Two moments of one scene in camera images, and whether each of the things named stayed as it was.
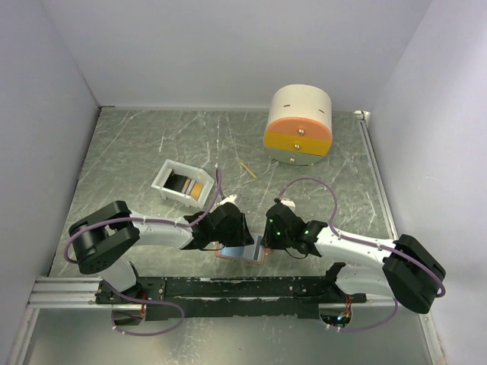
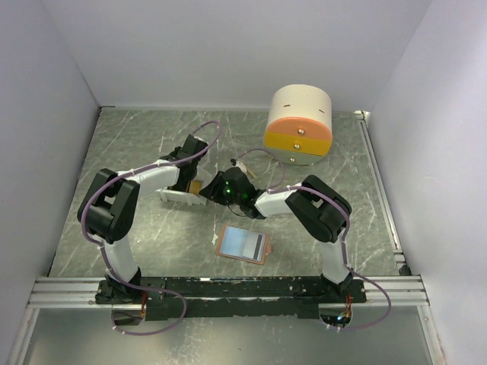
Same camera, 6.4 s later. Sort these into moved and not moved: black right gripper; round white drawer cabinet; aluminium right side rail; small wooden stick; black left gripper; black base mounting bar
Moved: black right gripper; black left gripper
Not moved: round white drawer cabinet; black base mounting bar; small wooden stick; aluminium right side rail
